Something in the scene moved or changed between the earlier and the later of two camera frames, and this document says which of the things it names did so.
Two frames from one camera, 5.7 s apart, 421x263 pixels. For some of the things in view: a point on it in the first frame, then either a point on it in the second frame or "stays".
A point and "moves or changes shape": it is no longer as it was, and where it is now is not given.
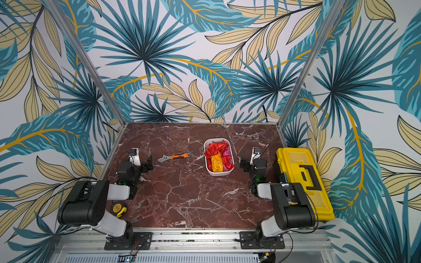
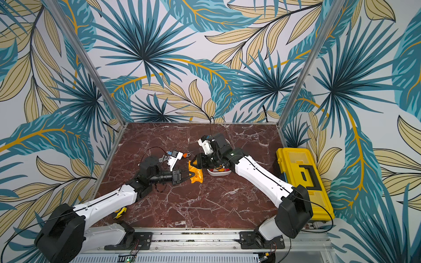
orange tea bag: [217, 163] moves or changes shape
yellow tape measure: [118, 208] stays
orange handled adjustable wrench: [165, 157] stays
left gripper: [145, 169] to [177, 176]
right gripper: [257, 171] to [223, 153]
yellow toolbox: [298, 165] stays
